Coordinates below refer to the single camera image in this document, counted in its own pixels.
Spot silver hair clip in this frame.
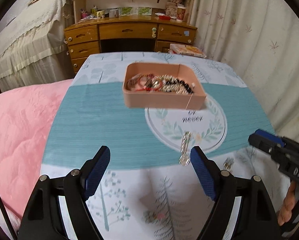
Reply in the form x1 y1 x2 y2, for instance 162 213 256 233
179 131 191 166

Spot black bead bracelet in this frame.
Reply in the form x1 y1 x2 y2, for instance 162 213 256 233
164 78 196 94

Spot gold chain necklace pile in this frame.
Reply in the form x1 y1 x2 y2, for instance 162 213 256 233
150 74 190 95

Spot red bangle bracelets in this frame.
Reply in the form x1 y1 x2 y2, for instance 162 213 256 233
126 73 163 92

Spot pink jewelry box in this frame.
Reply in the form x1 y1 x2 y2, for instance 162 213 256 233
122 62 206 110

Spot person's right hand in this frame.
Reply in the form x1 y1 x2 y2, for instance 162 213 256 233
277 181 296 226

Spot pink blanket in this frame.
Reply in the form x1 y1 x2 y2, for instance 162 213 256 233
0 80 72 217

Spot tree print tablecloth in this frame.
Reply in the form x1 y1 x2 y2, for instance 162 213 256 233
41 52 290 239

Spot cream patterned curtain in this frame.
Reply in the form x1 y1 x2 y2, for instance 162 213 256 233
190 0 299 142

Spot orange picture book box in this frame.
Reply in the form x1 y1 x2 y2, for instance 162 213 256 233
169 43 206 59

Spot red small tray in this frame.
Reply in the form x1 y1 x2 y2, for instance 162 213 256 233
155 12 171 21

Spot wooden desk with drawers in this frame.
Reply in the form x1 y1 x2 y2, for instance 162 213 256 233
64 16 197 74

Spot lace covered piano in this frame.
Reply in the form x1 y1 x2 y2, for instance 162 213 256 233
0 0 74 92

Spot white mug on desk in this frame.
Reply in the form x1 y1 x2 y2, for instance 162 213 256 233
109 9 120 18

